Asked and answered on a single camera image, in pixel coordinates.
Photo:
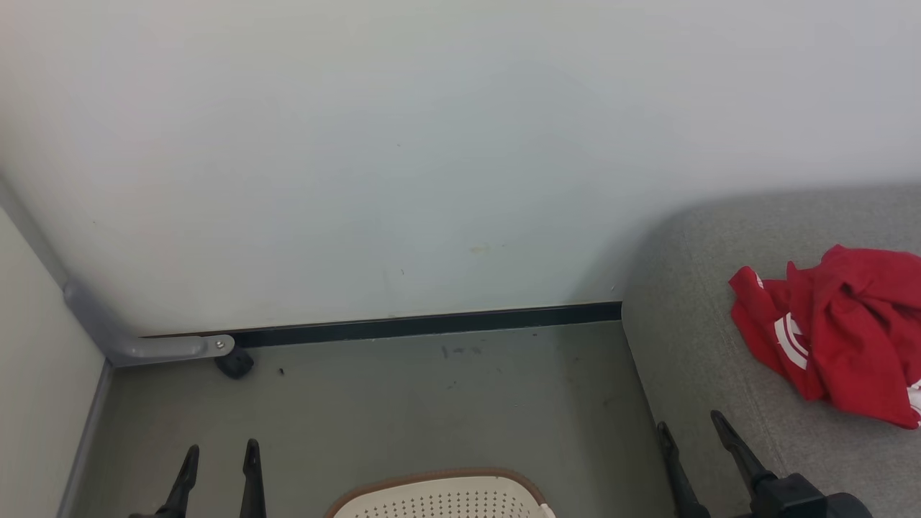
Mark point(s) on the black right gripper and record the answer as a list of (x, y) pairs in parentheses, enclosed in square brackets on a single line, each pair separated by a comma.
[(788, 500)]

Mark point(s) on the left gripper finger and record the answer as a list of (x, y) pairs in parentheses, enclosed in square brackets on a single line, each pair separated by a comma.
[(252, 478), (181, 482)]

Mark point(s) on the red garment with white print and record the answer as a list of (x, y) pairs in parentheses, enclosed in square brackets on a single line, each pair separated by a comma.
[(842, 331)]

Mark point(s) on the cream perforated laundry basket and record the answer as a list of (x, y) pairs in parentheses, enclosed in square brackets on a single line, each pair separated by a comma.
[(446, 500)]

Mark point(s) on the grey fabric sofa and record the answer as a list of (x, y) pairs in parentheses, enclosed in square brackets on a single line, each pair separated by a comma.
[(691, 345)]

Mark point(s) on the grey metal partition foot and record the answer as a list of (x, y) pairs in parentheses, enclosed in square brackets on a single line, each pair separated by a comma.
[(137, 349)]

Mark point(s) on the black baseboard strip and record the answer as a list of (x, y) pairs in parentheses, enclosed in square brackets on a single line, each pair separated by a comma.
[(432, 324)]

